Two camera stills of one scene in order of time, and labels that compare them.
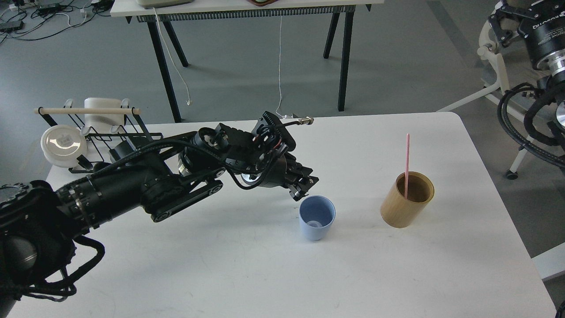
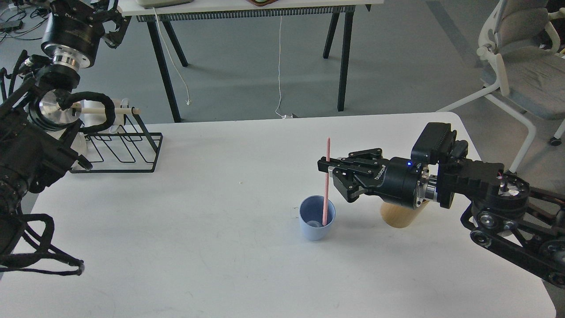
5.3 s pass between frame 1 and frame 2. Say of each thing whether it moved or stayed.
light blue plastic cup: stayed
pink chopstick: moved
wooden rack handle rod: stayed
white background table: stayed
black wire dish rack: stayed
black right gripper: moved
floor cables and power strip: stayed
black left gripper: moved
